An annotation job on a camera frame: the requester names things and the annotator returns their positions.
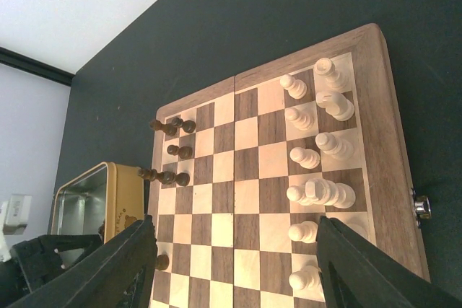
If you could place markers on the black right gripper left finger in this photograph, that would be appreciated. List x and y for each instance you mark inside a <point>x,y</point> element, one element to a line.
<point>117,274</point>

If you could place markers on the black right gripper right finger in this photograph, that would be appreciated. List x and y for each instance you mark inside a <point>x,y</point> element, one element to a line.
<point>355,273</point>

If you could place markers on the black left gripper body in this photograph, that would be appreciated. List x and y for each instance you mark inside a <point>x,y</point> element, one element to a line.
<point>36,262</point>

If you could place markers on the dark bishop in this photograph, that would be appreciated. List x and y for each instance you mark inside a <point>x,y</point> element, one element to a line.
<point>162,262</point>

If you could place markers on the dark king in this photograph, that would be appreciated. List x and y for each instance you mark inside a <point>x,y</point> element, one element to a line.
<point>165,177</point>

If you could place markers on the dark pawn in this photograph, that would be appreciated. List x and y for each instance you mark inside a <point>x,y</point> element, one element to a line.
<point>188,126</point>
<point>182,179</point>
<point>185,152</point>

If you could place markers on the dark rook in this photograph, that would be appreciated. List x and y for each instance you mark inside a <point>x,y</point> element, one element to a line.
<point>167,128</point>

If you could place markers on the dark knight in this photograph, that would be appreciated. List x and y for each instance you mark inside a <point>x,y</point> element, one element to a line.
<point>174,150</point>

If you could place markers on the metal board clasp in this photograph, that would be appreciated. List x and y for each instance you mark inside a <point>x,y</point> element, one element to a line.
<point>422,207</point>

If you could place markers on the wooden chess board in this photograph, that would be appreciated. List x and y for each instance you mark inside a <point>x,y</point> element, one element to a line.
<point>226,232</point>

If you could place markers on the white king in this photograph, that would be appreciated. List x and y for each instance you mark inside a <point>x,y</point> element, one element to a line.
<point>358,229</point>

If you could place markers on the white pawn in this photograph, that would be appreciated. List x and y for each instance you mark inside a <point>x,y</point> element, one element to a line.
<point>303,232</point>
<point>297,194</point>
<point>306,158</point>
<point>301,119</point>
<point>296,88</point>

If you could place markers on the yellow metal tin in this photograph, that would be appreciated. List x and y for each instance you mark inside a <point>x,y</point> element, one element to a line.
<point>105,200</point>

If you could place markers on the white queen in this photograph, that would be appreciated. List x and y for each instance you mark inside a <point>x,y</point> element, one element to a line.
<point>320,191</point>

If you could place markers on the white bishop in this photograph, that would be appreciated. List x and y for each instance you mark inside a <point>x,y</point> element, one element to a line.
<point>334,146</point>

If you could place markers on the white knight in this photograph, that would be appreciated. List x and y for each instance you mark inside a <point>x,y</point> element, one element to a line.
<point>335,104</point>

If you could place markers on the white pawn far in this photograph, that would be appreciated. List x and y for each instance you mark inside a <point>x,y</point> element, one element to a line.
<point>296,88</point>

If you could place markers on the white rook far corner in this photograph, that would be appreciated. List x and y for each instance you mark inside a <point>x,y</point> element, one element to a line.
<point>332,75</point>

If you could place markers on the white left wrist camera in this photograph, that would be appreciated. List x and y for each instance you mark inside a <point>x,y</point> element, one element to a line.
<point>14,218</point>

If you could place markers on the black frame post left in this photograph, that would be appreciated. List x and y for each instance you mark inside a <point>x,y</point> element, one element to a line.
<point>32,66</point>

